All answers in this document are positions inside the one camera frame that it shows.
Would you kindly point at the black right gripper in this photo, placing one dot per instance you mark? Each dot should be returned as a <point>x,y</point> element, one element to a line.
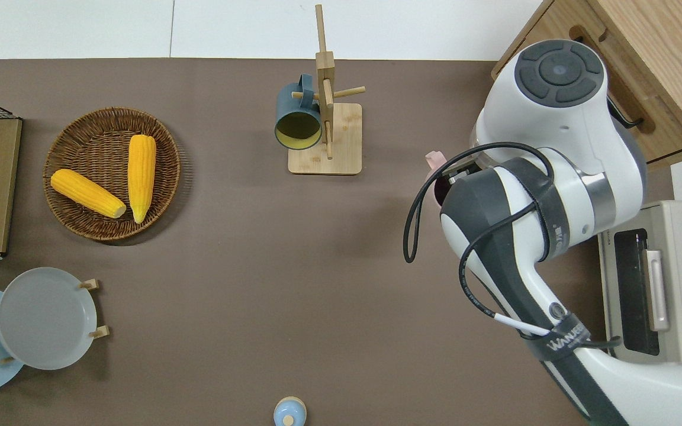
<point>465,173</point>

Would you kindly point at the pink mug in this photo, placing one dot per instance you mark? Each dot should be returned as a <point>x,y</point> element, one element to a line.
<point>436,158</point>

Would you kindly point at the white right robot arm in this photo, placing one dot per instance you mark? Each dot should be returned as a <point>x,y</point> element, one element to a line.
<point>554,130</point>

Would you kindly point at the wooden mug tree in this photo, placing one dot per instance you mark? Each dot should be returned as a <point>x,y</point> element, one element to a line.
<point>324,163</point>

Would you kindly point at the dark blue mug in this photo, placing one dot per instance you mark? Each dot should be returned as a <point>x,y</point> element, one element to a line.
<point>297,127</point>

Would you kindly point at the brown table mat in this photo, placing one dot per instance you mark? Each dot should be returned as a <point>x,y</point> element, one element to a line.
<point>258,266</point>

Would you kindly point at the wooden drawer cabinet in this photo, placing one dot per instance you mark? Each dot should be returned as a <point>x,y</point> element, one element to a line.
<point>672,59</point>

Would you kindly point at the yellow corn cob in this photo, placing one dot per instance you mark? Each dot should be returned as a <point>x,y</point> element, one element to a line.
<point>141,177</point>
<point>86,192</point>

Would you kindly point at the round wicker basket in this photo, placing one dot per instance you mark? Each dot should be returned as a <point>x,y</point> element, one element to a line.
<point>92,142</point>

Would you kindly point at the wooden plate rack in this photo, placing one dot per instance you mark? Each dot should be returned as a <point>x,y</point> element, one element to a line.
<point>99,332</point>

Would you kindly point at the grey plate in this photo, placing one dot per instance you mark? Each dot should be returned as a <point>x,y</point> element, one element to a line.
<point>45,319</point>

